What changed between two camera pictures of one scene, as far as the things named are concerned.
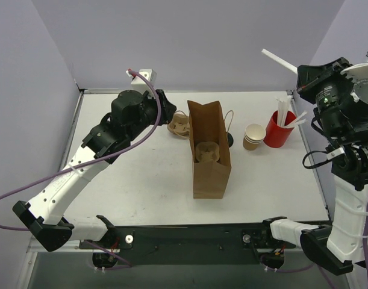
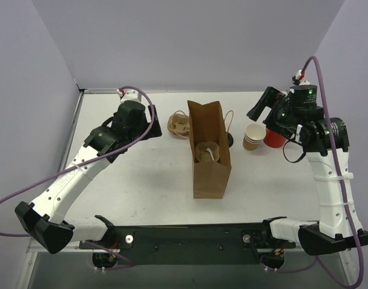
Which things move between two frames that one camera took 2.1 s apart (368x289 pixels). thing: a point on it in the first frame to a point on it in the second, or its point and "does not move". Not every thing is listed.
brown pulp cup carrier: x=180 y=124 does not move
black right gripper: x=310 y=78 to x=268 y=100
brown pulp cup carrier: x=207 y=151 does not move
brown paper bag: x=210 y=179 does not move
